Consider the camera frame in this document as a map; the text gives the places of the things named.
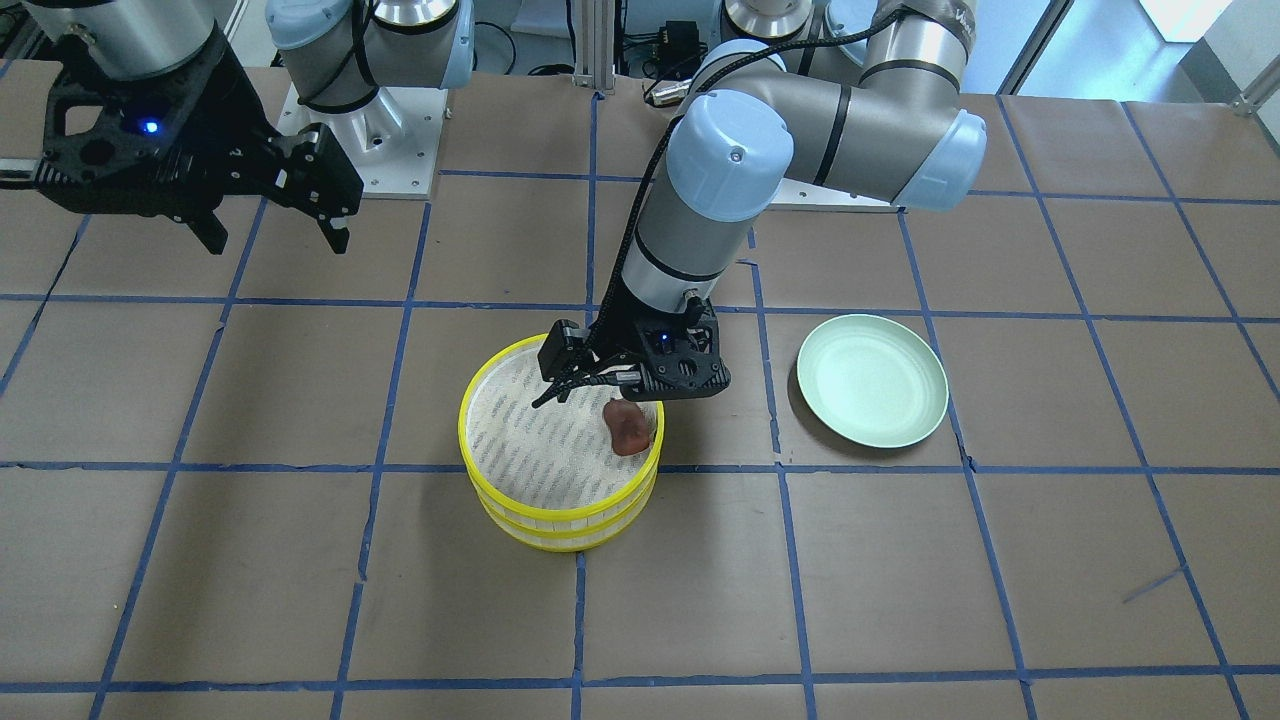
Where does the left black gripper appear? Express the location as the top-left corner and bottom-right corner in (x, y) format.
(531, 284), (731, 409)

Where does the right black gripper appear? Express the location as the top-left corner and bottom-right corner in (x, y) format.
(29, 28), (364, 255)

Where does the brown bun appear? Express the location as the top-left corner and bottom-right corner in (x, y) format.
(602, 398), (652, 457)

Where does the yellow steamer layer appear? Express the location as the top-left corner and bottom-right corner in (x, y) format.
(458, 334), (666, 521)
(477, 484), (655, 552)

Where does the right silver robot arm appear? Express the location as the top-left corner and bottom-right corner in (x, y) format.
(3, 1), (475, 255)

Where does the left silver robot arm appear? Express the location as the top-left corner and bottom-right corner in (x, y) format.
(532, 1), (987, 407)

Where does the silver cylindrical connector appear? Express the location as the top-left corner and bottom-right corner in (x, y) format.
(643, 79), (691, 109)

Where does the light green plate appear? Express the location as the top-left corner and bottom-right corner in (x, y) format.
(796, 314), (950, 448)

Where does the black electronics box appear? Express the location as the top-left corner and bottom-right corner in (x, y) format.
(654, 20), (704, 70)

